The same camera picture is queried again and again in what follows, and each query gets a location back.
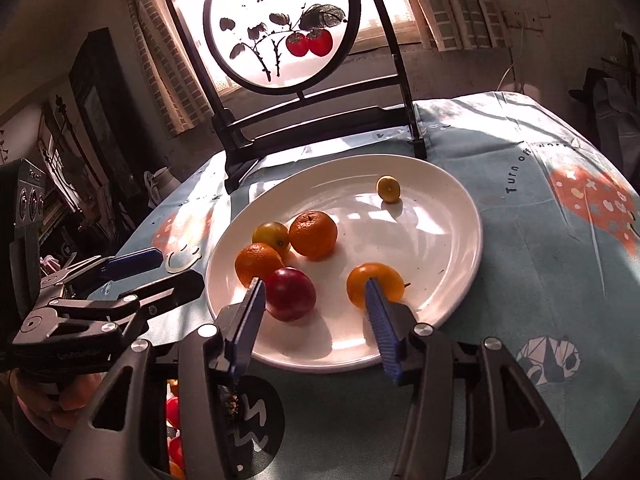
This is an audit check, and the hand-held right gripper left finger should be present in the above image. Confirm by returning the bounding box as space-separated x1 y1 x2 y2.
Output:
54 277 267 480

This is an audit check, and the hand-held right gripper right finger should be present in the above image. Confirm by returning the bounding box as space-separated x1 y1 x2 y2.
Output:
365 279 584 480

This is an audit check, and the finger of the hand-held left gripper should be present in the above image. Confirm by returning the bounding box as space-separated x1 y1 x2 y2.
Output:
11 270 206 363
40 248 164 293

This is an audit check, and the orange with stem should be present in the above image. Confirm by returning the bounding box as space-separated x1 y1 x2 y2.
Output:
346 262 413 311

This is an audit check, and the white round plate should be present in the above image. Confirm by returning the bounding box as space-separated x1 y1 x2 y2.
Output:
205 154 485 373

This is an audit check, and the person's left hand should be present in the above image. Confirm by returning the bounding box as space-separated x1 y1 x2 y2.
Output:
10 367 103 431

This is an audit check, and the dark red plum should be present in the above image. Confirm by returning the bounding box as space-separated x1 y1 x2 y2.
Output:
263 267 317 322

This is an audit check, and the cluttered dark shelf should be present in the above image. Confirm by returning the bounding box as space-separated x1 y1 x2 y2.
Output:
37 95 126 261

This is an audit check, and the small orange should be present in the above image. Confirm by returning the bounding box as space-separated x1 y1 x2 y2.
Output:
235 243 285 288

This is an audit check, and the white pitcher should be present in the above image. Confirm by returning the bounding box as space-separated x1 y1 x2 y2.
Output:
145 166 181 207

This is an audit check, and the yellow-green plum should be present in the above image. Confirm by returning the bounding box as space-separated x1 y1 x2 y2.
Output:
251 221 291 257

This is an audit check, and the large round orange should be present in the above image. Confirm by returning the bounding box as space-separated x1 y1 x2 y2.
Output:
289 211 338 261

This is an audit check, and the small yellow kumquat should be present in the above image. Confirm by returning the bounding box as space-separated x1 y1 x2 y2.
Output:
376 175 402 204

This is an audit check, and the checked curtain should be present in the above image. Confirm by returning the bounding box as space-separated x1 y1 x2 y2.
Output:
120 0 221 137
395 0 512 52

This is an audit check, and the black-framed painted table screen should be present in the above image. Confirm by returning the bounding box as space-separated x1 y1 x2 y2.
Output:
165 0 428 196

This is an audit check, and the pale hanging cloth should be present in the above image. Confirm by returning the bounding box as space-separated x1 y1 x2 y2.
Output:
592 77 640 171

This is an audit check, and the dark cloth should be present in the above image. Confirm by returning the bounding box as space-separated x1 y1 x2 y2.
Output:
569 55 640 106

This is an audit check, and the dark framed wall painting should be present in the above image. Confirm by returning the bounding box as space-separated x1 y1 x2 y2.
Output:
69 27 143 201

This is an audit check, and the white cable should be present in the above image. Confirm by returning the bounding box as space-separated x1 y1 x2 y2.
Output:
497 25 526 93

